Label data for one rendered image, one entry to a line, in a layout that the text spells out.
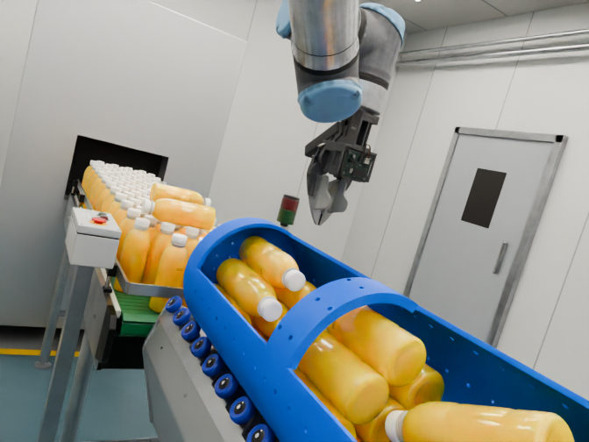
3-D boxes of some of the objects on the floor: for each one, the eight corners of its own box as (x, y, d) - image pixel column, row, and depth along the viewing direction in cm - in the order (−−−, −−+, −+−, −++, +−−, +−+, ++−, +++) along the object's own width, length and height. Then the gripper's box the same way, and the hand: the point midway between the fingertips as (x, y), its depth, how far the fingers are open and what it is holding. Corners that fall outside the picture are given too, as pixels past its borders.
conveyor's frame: (31, 636, 123) (107, 317, 112) (33, 345, 262) (67, 191, 252) (203, 593, 148) (278, 328, 137) (122, 349, 287) (156, 208, 276)
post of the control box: (3, 593, 132) (80, 256, 120) (4, 580, 135) (79, 252, 123) (20, 589, 134) (96, 258, 122) (20, 577, 137) (95, 253, 125)
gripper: (351, 103, 76) (315, 229, 78) (392, 120, 80) (357, 238, 83) (322, 103, 83) (291, 217, 85) (362, 117, 87) (330, 225, 90)
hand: (317, 217), depth 86 cm, fingers closed
